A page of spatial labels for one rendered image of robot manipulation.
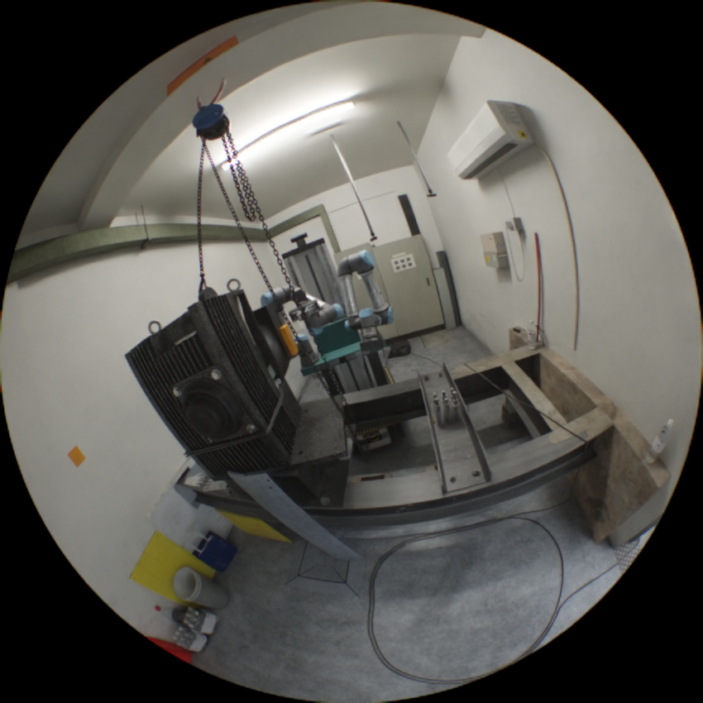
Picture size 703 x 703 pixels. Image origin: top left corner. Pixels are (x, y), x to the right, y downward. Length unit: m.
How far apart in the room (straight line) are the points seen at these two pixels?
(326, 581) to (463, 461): 1.15
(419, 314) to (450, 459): 2.97
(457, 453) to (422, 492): 0.24
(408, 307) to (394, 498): 3.11
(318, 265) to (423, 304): 2.33
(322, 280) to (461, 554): 2.09
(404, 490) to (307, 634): 1.20
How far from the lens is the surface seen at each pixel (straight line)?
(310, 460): 0.94
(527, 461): 1.06
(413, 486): 1.00
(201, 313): 0.76
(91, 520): 1.85
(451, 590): 1.52
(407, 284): 3.60
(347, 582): 1.62
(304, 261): 1.74
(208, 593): 1.95
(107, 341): 1.94
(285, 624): 1.80
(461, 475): 1.00
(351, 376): 1.95
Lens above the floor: 1.52
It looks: 21 degrees down
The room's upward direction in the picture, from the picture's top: 21 degrees counter-clockwise
